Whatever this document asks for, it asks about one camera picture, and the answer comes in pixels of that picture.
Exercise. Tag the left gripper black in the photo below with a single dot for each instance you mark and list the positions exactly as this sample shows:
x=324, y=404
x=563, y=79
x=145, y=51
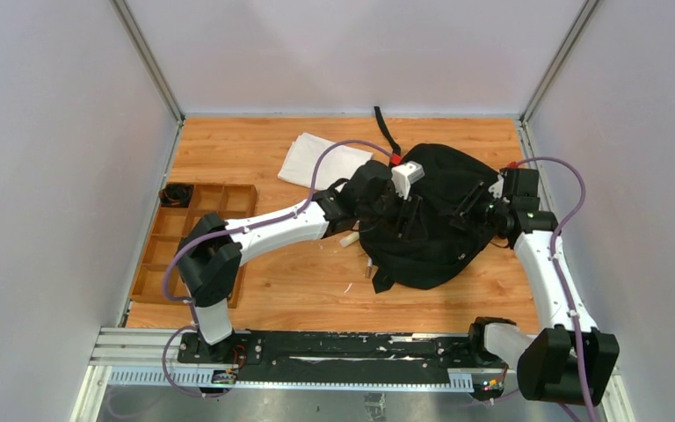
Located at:
x=403, y=215

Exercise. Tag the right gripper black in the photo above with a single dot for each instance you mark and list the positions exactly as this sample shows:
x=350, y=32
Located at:
x=459, y=216

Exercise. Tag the black student backpack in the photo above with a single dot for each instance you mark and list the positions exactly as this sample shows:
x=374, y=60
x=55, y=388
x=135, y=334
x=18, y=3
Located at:
x=428, y=263

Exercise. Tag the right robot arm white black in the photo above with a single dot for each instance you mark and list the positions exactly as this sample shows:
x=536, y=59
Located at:
x=547, y=291

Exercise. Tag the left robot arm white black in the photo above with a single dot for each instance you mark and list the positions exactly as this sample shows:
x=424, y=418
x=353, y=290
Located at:
x=209, y=259

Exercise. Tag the brown capped white marker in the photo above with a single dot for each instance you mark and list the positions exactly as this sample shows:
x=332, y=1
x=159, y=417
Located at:
x=369, y=269

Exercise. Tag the yellow glue stick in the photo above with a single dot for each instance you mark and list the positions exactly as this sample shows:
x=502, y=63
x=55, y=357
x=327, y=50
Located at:
x=349, y=239

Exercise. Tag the folded white cloth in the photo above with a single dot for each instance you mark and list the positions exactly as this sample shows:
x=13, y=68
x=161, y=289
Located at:
x=302, y=156

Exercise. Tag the wooden compartment tray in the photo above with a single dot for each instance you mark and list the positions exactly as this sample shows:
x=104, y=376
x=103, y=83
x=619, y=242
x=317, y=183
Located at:
x=181, y=206

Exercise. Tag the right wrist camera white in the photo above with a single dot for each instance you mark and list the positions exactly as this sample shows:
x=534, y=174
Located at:
x=496, y=189

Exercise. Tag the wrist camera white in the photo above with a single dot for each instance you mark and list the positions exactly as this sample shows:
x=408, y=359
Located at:
x=403, y=176
x=496, y=189

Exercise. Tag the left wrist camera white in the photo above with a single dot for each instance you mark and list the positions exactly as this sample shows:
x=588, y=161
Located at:
x=403, y=176

